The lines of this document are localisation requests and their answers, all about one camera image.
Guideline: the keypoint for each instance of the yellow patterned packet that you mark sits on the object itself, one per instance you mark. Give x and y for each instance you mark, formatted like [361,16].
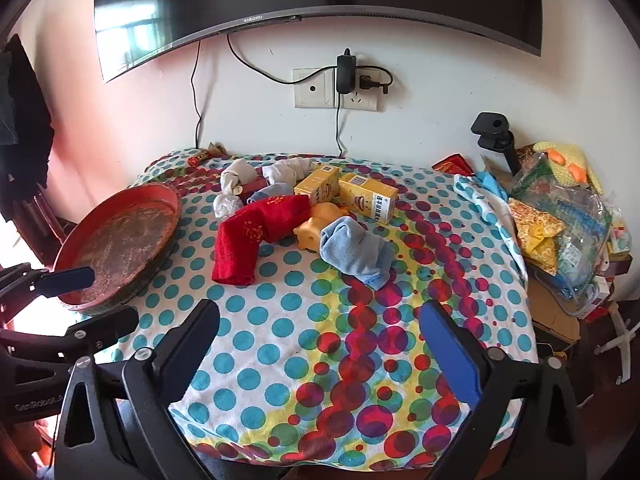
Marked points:
[535,230]

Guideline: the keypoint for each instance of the cardboard box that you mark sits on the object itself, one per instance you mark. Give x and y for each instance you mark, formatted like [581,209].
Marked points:
[550,315]

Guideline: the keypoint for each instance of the yellow plush duck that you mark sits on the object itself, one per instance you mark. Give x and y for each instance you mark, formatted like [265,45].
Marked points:
[560,157]

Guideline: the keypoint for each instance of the red round tray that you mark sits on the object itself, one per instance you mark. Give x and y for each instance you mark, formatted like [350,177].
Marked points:
[115,240]

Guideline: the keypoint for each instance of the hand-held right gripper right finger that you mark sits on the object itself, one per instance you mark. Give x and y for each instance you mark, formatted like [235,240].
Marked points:
[450,355]

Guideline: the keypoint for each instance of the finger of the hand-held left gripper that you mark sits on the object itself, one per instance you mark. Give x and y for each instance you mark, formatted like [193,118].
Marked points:
[100,325]
[67,281]

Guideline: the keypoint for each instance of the red foil packet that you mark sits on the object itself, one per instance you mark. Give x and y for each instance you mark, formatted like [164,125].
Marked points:
[452,165]

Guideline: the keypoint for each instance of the black power plug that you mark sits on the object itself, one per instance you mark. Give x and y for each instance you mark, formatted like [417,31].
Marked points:
[365,81]

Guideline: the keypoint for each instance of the dark hanging clothes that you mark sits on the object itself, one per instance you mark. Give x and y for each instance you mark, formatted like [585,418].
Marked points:
[25,110]

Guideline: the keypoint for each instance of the clear plastic bag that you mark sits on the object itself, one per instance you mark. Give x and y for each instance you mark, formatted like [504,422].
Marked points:
[575,230]

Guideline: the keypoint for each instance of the black clamp holder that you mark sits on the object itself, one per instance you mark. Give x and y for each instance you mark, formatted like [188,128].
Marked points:
[492,130]

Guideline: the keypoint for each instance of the white wall power socket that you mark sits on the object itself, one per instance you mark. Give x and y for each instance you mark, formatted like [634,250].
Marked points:
[362,101]

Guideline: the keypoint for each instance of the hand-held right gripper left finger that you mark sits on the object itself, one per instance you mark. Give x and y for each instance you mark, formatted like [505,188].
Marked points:
[192,340]

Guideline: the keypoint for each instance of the black power adapter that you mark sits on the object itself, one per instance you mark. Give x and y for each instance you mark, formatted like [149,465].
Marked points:
[345,75]

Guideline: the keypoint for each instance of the white plastic stand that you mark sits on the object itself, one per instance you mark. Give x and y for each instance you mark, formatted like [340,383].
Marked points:
[620,345]

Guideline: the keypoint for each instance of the red sock gold embroidery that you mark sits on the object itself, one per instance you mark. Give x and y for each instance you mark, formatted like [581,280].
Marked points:
[280,217]
[235,255]

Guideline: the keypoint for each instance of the polka dot tablecloth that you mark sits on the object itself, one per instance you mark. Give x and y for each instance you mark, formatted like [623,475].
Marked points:
[300,335]

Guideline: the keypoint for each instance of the white sock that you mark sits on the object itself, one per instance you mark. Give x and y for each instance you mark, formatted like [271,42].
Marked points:
[276,172]
[239,172]
[227,206]
[302,165]

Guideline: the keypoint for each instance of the light blue sock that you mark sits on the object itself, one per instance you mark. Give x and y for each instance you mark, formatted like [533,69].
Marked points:
[272,192]

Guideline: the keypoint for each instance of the red candy wrapper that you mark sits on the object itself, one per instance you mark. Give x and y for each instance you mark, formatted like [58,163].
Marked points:
[199,159]

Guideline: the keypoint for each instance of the brown paper wrapper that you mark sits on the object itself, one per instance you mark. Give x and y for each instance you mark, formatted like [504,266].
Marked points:
[217,149]

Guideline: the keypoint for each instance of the yellow medicine box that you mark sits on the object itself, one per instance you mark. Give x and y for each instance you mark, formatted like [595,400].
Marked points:
[317,185]
[367,197]

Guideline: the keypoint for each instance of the blue white dotted cloth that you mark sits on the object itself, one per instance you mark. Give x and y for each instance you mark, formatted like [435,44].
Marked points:
[492,200]

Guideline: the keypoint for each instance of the orange rubber toy animal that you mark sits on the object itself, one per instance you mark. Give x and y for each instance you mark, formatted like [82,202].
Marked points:
[315,227]

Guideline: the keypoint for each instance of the dark red box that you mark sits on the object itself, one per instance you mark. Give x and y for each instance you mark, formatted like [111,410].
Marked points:
[255,185]

